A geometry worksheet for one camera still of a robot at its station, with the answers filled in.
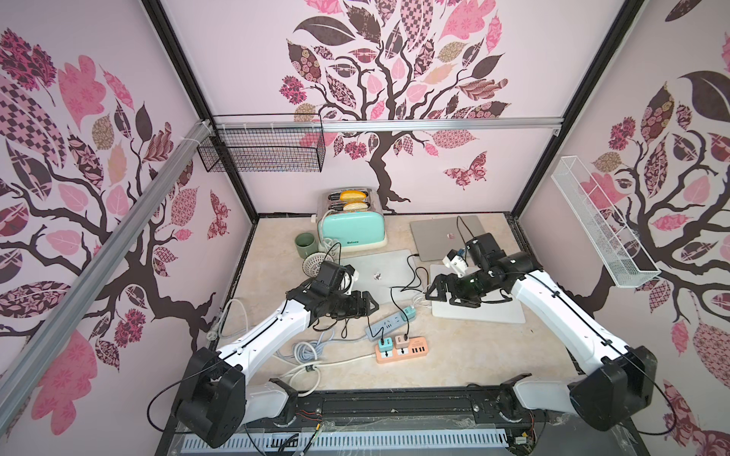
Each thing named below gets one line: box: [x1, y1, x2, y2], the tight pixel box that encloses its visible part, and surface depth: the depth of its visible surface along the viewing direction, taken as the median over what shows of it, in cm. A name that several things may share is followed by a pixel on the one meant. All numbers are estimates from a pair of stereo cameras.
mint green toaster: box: [317, 186, 388, 253], surface depth 102 cm
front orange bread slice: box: [343, 201, 369, 211], surface depth 100 cm
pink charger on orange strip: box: [394, 335, 410, 350], surface depth 81 cm
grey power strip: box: [365, 313, 404, 342], surface depth 89 cm
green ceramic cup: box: [294, 231, 319, 260], surface depth 106 cm
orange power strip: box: [374, 336, 429, 364], surface depth 83 cm
